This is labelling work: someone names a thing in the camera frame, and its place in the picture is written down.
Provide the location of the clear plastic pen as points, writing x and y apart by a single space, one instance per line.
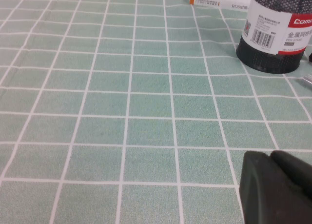
306 78

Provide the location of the black mesh pen holder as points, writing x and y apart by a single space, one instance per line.
268 26

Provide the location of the green white grid tablecloth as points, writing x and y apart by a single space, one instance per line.
122 111

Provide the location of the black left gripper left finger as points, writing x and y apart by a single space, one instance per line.
263 197

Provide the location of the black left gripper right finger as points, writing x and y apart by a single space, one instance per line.
297 172

